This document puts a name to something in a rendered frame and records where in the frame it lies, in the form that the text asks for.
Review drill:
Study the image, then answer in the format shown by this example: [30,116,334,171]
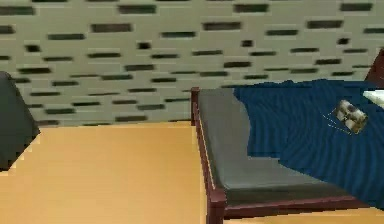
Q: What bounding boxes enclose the beige patterned purse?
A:
[322,99,369,136]

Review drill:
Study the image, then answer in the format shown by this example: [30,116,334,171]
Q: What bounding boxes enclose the black garbage bag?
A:
[0,71,42,172]

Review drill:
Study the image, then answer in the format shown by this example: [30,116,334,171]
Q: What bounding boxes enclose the dark red wooden bed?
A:
[190,49,384,224]

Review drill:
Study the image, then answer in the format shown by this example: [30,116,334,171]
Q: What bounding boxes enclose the blue blanket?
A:
[233,79,384,210]

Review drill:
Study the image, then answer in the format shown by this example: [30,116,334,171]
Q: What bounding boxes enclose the white pillow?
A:
[362,89,384,110]

